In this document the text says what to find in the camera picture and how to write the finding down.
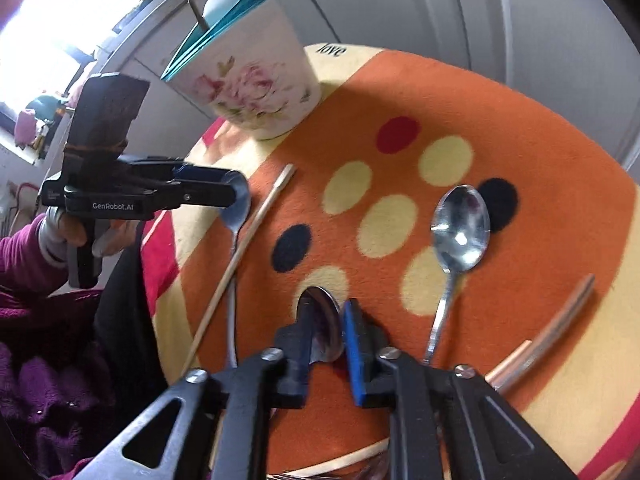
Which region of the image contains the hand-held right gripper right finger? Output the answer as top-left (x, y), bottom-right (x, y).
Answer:
top-left (341, 298), bottom-right (576, 480)

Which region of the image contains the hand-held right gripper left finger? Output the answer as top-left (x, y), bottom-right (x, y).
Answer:
top-left (87, 294), bottom-right (316, 480)

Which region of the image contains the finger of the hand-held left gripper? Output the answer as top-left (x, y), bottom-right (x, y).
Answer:
top-left (152, 180), bottom-right (247, 210)
top-left (172, 162), bottom-right (241, 183)

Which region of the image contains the metal spoon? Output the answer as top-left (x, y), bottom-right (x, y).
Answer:
top-left (219, 172), bottom-right (252, 368)
top-left (298, 286), bottom-right (347, 365)
top-left (424, 185), bottom-right (492, 366)

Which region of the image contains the white floral utensil holder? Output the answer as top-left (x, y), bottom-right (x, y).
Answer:
top-left (160, 0), bottom-right (322, 142)

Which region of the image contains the white rice paddle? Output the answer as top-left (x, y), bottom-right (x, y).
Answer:
top-left (202, 0), bottom-right (247, 28)

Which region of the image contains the person's left forearm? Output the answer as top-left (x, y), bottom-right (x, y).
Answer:
top-left (0, 212), bottom-right (71, 306)

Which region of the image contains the person's left hand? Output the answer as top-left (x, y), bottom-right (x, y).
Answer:
top-left (54, 208), bottom-right (137, 258)

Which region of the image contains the pink cloth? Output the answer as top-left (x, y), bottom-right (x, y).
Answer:
top-left (14, 109), bottom-right (40, 147)

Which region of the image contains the dark cloth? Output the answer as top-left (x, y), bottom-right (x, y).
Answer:
top-left (92, 220), bottom-right (173, 411)

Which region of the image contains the printed orange blanket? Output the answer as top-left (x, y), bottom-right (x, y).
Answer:
top-left (140, 42), bottom-right (640, 480)

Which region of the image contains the bright window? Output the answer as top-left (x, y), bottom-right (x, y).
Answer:
top-left (0, 0), bottom-right (166, 111)

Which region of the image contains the purple fleece garment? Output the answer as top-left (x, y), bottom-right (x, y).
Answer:
top-left (0, 280), bottom-right (166, 480)

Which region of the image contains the grey cabinet door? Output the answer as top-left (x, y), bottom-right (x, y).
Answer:
top-left (280, 0), bottom-right (501, 81)

